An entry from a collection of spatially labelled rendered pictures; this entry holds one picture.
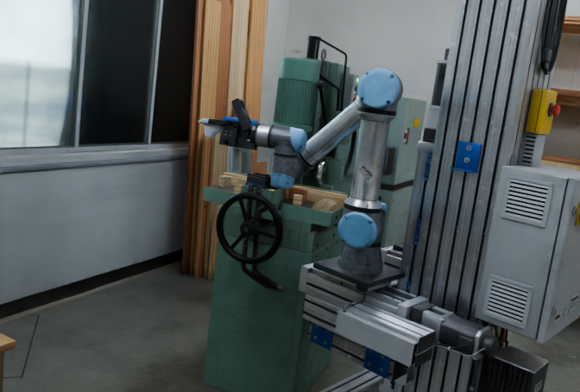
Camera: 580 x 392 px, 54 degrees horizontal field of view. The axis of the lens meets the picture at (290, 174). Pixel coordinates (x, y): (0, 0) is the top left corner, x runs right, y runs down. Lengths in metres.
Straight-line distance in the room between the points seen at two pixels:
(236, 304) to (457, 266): 1.08
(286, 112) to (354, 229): 0.88
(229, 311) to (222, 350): 0.19
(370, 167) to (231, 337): 1.24
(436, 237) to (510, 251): 0.26
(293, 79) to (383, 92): 0.85
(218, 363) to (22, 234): 1.27
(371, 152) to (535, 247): 0.53
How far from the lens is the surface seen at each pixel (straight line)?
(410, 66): 4.78
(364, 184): 1.70
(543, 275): 1.76
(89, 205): 3.57
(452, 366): 1.99
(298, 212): 2.37
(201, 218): 3.97
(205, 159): 3.91
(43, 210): 3.35
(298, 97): 2.44
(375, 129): 1.69
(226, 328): 2.65
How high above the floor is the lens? 1.37
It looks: 8 degrees down
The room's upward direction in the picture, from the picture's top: 7 degrees clockwise
